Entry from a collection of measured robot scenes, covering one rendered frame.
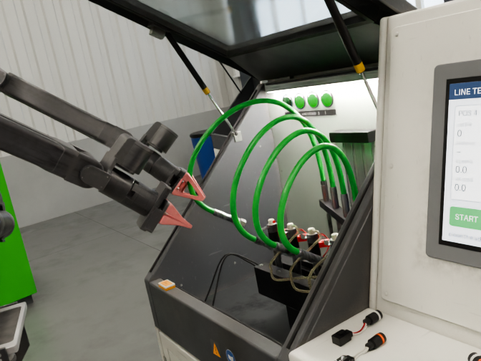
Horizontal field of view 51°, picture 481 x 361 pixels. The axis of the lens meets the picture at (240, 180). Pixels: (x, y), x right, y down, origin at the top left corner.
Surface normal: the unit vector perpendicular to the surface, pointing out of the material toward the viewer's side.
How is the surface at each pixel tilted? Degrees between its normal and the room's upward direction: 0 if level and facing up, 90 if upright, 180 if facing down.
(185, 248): 90
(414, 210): 76
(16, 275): 90
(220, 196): 90
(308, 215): 90
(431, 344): 0
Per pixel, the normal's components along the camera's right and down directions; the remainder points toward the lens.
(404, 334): -0.18, -0.96
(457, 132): -0.84, 0.03
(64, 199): 0.54, 0.07
